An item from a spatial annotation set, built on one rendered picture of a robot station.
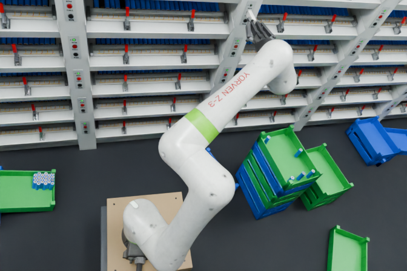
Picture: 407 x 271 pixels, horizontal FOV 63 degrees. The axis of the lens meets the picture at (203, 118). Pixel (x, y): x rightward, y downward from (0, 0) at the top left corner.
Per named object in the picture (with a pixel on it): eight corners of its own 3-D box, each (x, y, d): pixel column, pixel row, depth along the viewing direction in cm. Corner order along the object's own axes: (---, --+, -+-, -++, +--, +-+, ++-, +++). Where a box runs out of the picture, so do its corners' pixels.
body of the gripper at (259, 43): (254, 58, 127) (246, 43, 132) (273, 58, 130) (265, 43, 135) (260, 44, 121) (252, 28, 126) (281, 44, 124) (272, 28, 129)
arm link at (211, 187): (159, 287, 117) (225, 200, 86) (132, 250, 122) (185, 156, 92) (184, 265, 126) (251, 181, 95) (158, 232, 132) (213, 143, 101)
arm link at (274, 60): (201, 119, 112) (223, 139, 105) (190, 101, 102) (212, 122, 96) (277, 49, 116) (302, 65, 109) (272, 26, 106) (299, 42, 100)
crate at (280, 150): (316, 180, 167) (324, 173, 160) (283, 191, 159) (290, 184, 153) (286, 132, 182) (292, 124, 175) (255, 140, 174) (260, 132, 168)
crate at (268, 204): (296, 199, 185) (302, 193, 179) (266, 210, 178) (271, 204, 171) (271, 154, 200) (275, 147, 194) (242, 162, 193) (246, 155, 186)
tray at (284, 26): (352, 40, 172) (372, 25, 159) (245, 39, 154) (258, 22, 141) (342, 6, 177) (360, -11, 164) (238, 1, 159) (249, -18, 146)
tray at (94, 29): (226, 39, 151) (234, 28, 142) (86, 37, 133) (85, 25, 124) (220, 0, 156) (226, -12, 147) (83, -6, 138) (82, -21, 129)
